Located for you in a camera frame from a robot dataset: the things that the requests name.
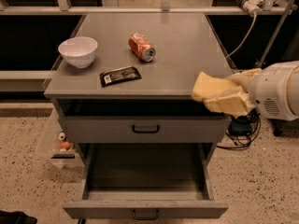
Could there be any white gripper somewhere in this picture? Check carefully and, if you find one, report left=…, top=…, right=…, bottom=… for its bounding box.
left=204, top=61, right=299, bottom=120

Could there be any yellow sponge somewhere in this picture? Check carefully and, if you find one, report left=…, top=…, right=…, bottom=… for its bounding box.
left=192, top=72, right=237, bottom=102

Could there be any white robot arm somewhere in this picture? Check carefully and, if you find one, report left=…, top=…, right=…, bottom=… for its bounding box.
left=204, top=61, right=299, bottom=120

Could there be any grey drawer cabinet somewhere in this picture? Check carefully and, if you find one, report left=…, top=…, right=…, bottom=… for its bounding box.
left=45, top=13, right=233, bottom=160

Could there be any open grey drawer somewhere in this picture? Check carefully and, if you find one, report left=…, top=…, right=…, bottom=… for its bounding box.
left=64, top=144, right=228, bottom=220

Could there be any closed grey drawer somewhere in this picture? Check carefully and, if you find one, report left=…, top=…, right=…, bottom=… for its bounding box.
left=59, top=116, right=231, bottom=144

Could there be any white power strip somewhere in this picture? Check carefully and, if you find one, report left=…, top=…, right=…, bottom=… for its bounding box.
left=235, top=0, right=263, bottom=16

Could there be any orange soda can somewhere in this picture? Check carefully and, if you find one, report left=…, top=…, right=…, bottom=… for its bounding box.
left=128, top=33, right=156, bottom=63

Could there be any black snack packet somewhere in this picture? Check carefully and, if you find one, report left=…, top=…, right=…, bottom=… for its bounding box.
left=99, top=66, right=142, bottom=87

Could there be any white bowl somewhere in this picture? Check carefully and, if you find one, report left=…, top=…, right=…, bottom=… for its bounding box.
left=58, top=36, right=98, bottom=68

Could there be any clear plastic bin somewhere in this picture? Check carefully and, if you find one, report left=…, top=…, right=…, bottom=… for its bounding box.
left=36, top=110, right=84, bottom=168

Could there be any metal railing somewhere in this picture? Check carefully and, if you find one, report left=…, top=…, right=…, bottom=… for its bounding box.
left=0, top=0, right=299, bottom=16

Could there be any black bag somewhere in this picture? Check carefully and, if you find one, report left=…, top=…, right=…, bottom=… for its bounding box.
left=0, top=211, right=37, bottom=224

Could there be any blue box with cables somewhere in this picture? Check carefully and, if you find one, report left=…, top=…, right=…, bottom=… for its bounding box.
left=218, top=109, right=261, bottom=151

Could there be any white power cable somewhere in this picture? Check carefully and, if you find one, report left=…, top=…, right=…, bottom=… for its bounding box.
left=226, top=11, right=258, bottom=60

